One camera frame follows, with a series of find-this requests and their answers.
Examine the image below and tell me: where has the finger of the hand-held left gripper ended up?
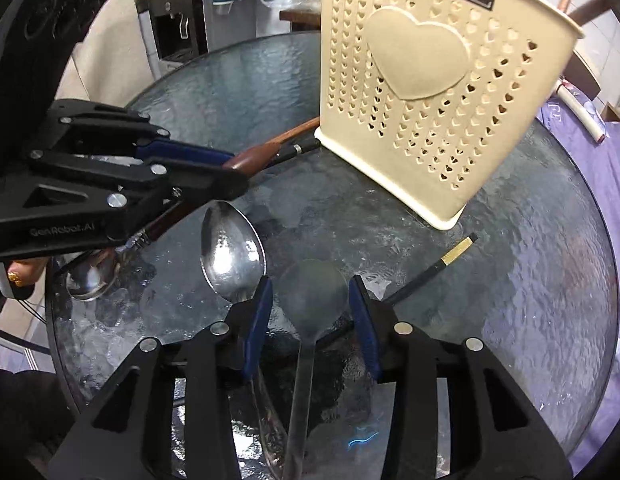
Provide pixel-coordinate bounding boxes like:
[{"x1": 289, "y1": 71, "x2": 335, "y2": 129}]
[
  {"x1": 30, "y1": 150, "x2": 251, "y2": 201},
  {"x1": 45, "y1": 100, "x2": 237, "y2": 167}
]

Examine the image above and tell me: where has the white paper roll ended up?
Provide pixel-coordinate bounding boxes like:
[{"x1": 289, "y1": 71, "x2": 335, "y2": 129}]
[{"x1": 554, "y1": 77, "x2": 608, "y2": 143}]

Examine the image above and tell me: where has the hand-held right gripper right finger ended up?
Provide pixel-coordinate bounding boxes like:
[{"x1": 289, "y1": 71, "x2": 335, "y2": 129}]
[{"x1": 347, "y1": 275, "x2": 573, "y2": 480}]

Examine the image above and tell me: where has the wooden handled metal spoon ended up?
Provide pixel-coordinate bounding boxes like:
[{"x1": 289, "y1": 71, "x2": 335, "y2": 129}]
[{"x1": 65, "y1": 199, "x2": 198, "y2": 303}]

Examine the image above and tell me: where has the beige plastic utensil holder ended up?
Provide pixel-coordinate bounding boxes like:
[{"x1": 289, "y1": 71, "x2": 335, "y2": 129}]
[{"x1": 314, "y1": 0, "x2": 586, "y2": 232}]

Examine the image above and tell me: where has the black chopstick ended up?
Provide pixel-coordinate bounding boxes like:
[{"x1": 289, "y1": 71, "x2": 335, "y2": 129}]
[
  {"x1": 262, "y1": 136, "x2": 323, "y2": 166},
  {"x1": 317, "y1": 232, "x2": 479, "y2": 348}
]

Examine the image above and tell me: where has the person's left hand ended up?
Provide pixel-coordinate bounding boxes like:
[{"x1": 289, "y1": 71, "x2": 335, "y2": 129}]
[{"x1": 0, "y1": 256, "x2": 48, "y2": 288}]

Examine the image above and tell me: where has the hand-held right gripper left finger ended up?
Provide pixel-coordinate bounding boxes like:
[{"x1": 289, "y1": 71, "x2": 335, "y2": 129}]
[{"x1": 50, "y1": 276, "x2": 275, "y2": 480}]

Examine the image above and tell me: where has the purple floral cloth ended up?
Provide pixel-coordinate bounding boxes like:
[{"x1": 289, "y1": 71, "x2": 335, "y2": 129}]
[{"x1": 534, "y1": 100, "x2": 620, "y2": 476}]

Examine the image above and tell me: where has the wooden counter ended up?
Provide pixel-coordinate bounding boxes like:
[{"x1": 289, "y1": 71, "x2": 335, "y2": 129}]
[{"x1": 279, "y1": 5, "x2": 323, "y2": 33}]

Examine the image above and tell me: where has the round glass table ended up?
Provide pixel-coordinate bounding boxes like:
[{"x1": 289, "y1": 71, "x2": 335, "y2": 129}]
[{"x1": 44, "y1": 30, "x2": 620, "y2": 480}]

